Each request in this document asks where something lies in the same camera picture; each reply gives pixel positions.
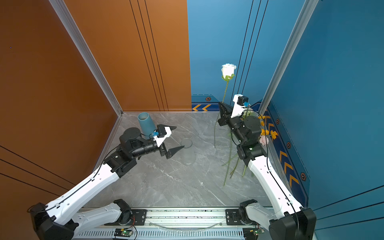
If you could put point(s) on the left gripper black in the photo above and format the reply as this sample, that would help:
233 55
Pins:
170 153

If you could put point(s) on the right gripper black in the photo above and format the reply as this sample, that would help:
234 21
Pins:
225 118

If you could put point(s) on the single white rose stem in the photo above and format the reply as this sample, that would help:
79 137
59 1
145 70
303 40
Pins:
228 72

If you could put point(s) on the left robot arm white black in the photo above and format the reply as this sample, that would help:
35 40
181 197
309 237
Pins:
61 219

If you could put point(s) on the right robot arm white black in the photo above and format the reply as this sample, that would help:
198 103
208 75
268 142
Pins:
288 220

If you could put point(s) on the clear glass vase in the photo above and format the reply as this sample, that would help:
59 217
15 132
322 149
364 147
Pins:
188 153

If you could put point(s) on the teal ceramic vase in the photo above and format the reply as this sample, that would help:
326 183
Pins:
146 123

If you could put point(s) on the pink peony flower stem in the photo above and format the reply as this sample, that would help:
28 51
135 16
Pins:
264 140

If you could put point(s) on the orange flower stem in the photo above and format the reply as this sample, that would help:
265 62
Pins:
268 127

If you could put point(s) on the green circuit board left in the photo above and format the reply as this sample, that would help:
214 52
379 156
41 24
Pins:
125 233

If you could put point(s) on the green circuit board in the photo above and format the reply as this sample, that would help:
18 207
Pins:
125 233
252 234

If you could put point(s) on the green circuit board right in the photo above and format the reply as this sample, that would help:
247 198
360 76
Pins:
252 234

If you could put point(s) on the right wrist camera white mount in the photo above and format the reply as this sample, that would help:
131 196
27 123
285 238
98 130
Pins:
241 103

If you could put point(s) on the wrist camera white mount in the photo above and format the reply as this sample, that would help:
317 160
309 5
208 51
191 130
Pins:
241 103
160 134

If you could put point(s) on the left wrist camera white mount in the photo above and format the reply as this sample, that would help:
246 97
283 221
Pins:
160 134

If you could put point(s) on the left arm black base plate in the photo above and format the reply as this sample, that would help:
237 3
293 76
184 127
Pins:
135 216

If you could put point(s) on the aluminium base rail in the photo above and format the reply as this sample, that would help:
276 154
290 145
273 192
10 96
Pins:
191 223

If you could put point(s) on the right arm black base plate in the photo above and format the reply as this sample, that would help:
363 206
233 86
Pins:
233 218

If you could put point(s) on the aluminium corner post right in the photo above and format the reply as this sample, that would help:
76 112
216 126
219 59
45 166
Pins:
292 43

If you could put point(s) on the aluminium corner post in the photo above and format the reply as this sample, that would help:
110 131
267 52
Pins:
74 32
292 43

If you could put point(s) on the aluminium corner post left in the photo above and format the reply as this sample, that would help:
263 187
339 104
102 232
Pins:
74 32

